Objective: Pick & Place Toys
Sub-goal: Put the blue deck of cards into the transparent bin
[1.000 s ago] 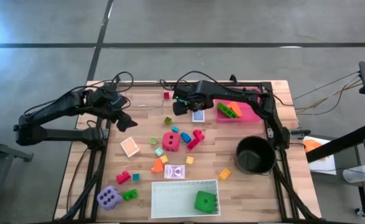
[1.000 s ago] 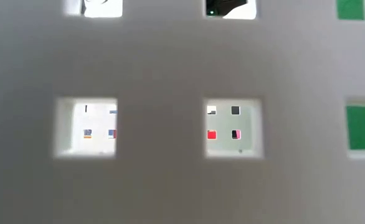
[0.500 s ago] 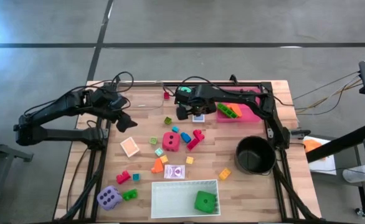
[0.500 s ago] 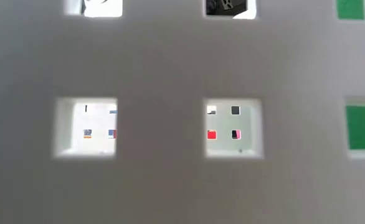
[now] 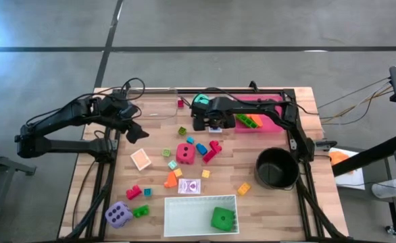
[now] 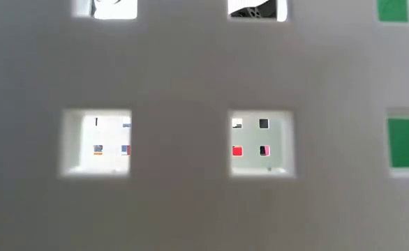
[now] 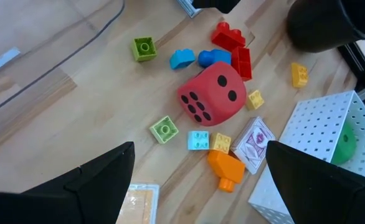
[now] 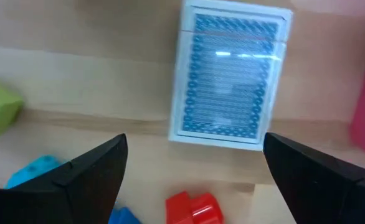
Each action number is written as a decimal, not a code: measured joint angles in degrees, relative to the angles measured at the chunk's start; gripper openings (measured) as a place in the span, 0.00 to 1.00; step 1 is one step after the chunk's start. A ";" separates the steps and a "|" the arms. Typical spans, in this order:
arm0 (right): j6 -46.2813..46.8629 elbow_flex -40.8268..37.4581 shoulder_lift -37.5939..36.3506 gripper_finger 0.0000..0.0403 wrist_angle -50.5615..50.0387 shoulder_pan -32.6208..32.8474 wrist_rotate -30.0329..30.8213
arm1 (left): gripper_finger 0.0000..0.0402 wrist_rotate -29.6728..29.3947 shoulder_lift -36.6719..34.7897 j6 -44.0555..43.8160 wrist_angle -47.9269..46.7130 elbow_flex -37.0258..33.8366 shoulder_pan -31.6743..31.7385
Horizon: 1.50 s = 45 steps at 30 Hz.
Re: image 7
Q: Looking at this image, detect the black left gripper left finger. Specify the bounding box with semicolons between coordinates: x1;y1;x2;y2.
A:
0;141;136;224

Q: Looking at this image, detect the dark blue rounded brick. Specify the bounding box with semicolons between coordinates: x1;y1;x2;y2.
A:
197;49;232;69

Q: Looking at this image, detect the red foam die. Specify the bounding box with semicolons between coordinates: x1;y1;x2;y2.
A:
177;61;247;127

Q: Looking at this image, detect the lime green square brick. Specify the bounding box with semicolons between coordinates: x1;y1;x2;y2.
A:
130;36;158;63

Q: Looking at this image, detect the pale teal square brick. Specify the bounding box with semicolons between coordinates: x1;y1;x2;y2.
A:
187;130;211;151

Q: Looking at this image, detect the orange brick with peg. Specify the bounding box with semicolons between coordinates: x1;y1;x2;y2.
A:
207;150;246;194

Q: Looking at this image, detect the green foam die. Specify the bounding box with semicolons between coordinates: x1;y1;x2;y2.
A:
331;123;357;166

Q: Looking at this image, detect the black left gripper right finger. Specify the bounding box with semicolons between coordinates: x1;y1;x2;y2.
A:
265;140;365;224

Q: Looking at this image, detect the black bucket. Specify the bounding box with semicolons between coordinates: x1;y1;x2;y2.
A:
286;0;365;54

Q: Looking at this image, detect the small yellow square brick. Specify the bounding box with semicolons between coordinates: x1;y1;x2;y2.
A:
209;132;232;154
246;90;265;111

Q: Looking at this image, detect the sky blue brick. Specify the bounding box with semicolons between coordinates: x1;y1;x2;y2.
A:
169;48;196;70

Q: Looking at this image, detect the red rectangular brick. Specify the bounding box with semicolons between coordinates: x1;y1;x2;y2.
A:
230;46;253;82

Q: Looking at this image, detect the yellow rectangular brick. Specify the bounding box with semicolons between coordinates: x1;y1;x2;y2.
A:
291;62;310;89

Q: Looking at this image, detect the red stepped brick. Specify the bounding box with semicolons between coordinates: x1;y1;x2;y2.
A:
211;21;247;52

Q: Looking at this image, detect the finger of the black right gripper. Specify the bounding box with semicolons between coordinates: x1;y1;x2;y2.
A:
191;0;242;14

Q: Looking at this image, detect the pale green square brick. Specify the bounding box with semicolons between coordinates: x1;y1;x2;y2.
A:
148;115;180;145

